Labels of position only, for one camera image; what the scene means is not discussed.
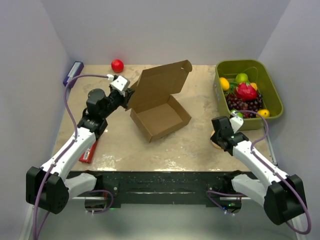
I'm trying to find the round yellow biscuit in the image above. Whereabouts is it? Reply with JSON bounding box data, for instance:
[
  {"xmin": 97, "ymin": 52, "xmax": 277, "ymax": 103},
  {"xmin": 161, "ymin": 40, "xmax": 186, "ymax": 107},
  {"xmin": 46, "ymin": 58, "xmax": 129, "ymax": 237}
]
[{"xmin": 211, "ymin": 130, "xmax": 222, "ymax": 150}]

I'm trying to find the purple grape bunch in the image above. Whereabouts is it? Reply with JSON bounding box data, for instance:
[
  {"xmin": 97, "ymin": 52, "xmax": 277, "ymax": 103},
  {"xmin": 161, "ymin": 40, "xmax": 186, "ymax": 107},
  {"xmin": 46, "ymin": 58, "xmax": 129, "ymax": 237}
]
[{"xmin": 224, "ymin": 93, "xmax": 264, "ymax": 112}]

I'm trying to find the green fruit lower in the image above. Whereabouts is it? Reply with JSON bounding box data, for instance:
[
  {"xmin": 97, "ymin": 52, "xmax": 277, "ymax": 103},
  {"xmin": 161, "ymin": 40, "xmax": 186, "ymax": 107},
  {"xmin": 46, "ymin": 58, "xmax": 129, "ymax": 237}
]
[{"xmin": 230, "ymin": 109, "xmax": 244, "ymax": 119}]

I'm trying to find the orange fruit behind dragonfruit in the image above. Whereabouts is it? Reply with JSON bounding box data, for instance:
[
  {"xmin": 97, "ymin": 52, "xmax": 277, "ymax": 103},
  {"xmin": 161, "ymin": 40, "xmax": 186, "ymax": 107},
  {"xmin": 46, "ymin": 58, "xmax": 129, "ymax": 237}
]
[{"xmin": 250, "ymin": 82, "xmax": 258, "ymax": 92}]

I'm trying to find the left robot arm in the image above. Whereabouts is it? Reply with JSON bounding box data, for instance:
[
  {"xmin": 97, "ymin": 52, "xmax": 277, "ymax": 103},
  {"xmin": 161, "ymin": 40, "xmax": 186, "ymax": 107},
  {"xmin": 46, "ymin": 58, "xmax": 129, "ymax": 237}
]
[{"xmin": 25, "ymin": 87, "xmax": 135, "ymax": 214}]

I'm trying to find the brown cardboard box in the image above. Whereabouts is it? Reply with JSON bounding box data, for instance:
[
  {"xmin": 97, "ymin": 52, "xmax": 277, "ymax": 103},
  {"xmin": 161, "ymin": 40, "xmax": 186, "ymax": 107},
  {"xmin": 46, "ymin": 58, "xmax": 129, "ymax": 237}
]
[{"xmin": 128, "ymin": 60, "xmax": 193, "ymax": 143}]

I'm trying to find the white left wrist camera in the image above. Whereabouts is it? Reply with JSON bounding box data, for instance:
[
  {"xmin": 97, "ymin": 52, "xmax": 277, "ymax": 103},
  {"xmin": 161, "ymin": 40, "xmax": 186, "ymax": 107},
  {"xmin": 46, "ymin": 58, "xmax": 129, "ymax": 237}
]
[{"xmin": 106, "ymin": 74, "xmax": 131, "ymax": 97}]

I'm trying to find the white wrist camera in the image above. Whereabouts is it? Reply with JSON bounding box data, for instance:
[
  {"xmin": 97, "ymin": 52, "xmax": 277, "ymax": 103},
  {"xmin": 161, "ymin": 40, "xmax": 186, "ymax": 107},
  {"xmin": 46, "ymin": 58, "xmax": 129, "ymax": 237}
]
[
  {"xmin": 229, "ymin": 116, "xmax": 244, "ymax": 133},
  {"xmin": 106, "ymin": 74, "xmax": 131, "ymax": 97}
]

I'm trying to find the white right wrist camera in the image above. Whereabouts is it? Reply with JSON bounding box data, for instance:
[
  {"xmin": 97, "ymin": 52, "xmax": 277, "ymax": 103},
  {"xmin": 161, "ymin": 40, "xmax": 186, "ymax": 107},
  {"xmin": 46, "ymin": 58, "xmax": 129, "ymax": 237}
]
[{"xmin": 229, "ymin": 116, "xmax": 244, "ymax": 133}]

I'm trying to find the red apple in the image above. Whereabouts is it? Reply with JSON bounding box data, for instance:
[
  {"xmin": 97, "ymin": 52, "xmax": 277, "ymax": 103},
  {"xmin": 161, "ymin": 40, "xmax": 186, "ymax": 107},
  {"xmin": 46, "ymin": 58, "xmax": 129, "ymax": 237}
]
[{"xmin": 111, "ymin": 59, "xmax": 125, "ymax": 73}]

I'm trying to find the aluminium rail frame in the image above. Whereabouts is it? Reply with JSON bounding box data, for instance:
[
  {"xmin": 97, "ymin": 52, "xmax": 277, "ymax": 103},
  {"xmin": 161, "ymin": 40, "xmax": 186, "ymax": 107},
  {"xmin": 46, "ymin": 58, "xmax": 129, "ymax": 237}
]
[{"xmin": 18, "ymin": 129, "xmax": 307, "ymax": 240}]

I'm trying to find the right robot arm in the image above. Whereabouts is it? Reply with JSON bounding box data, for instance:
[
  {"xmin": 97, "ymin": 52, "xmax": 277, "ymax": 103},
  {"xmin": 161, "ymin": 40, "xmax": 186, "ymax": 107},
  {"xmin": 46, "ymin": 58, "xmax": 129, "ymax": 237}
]
[{"xmin": 210, "ymin": 115, "xmax": 307, "ymax": 225}]

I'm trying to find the yellow lemon upper left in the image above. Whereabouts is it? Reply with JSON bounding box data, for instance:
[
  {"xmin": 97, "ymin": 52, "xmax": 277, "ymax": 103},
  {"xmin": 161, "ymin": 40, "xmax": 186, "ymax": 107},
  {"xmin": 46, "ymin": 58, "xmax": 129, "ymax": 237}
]
[{"xmin": 219, "ymin": 77, "xmax": 230, "ymax": 92}]

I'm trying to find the red rectangular box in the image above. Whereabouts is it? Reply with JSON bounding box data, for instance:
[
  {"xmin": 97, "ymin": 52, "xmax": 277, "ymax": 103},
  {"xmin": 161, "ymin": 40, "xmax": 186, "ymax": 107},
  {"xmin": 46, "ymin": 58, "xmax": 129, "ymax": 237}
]
[{"xmin": 78, "ymin": 140, "xmax": 98, "ymax": 164}]

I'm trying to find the green lime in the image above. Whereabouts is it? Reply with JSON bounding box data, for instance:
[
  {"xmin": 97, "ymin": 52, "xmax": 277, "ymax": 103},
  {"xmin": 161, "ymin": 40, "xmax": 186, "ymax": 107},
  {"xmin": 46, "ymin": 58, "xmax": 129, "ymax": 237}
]
[{"xmin": 235, "ymin": 73, "xmax": 250, "ymax": 84}]

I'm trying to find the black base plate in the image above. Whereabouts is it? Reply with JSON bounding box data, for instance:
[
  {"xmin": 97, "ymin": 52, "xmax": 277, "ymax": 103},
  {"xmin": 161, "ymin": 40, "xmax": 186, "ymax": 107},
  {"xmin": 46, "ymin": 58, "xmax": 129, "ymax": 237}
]
[{"xmin": 80, "ymin": 170, "xmax": 241, "ymax": 211}]

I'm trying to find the green plastic bin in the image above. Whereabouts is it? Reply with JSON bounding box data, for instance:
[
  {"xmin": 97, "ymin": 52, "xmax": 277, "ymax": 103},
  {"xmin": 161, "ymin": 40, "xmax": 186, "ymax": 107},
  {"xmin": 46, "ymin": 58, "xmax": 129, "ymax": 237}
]
[{"xmin": 213, "ymin": 59, "xmax": 284, "ymax": 122}]

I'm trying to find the yellow mango lower right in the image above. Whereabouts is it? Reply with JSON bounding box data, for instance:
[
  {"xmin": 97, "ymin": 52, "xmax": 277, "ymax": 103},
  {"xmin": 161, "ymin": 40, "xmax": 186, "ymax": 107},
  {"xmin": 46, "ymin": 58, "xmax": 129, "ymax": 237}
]
[{"xmin": 257, "ymin": 109, "xmax": 270, "ymax": 118}]

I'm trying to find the purple rectangular box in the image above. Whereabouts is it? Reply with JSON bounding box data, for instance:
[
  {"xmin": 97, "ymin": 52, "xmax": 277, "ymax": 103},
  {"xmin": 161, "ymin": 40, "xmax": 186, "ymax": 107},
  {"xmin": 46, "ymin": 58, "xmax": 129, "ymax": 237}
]
[{"xmin": 62, "ymin": 61, "xmax": 84, "ymax": 86}]

